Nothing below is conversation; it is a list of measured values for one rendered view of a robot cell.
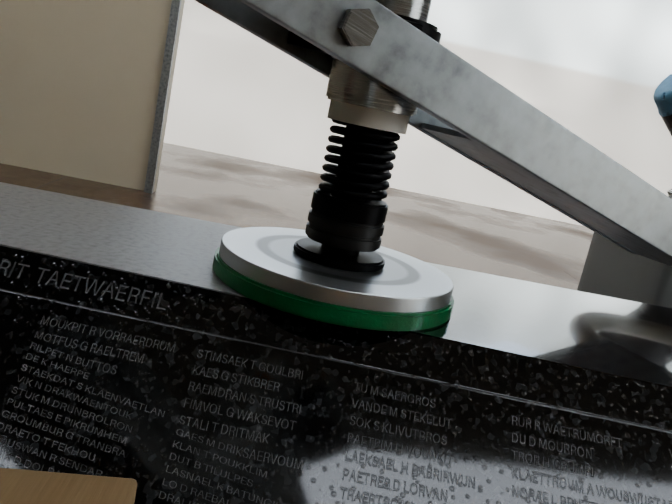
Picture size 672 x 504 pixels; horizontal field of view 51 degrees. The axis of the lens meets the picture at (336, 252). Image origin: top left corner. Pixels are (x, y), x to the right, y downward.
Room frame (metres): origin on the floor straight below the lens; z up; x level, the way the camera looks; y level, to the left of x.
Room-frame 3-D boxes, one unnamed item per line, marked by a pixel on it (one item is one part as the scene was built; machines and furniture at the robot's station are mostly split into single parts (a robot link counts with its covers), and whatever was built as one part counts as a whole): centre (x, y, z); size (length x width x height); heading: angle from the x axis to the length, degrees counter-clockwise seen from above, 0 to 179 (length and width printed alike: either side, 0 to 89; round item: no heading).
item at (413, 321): (0.62, 0.00, 0.84); 0.22 x 0.22 x 0.04
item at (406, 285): (0.62, 0.00, 0.84); 0.21 x 0.21 x 0.01
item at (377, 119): (0.62, 0.00, 0.99); 0.07 x 0.07 x 0.04
